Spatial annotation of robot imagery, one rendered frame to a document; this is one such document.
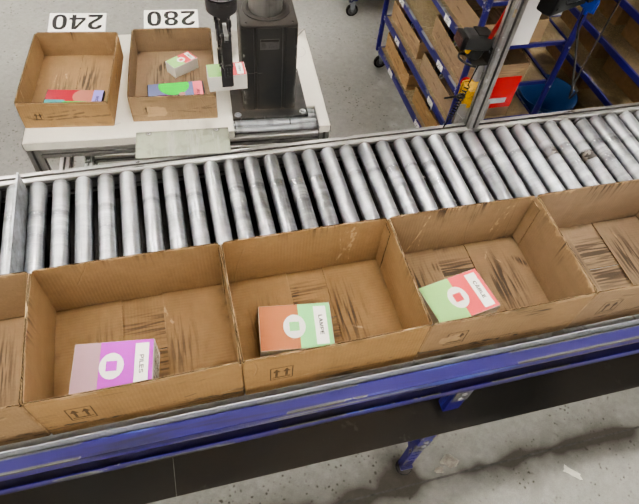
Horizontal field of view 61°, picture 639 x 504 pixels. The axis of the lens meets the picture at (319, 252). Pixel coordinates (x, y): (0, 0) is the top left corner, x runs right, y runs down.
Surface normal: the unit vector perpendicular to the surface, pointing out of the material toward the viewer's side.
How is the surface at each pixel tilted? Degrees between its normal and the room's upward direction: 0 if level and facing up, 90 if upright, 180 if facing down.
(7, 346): 1
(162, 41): 89
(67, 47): 89
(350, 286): 1
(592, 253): 0
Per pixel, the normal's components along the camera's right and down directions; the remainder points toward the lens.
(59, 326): 0.07, -0.58
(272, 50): 0.17, 0.81
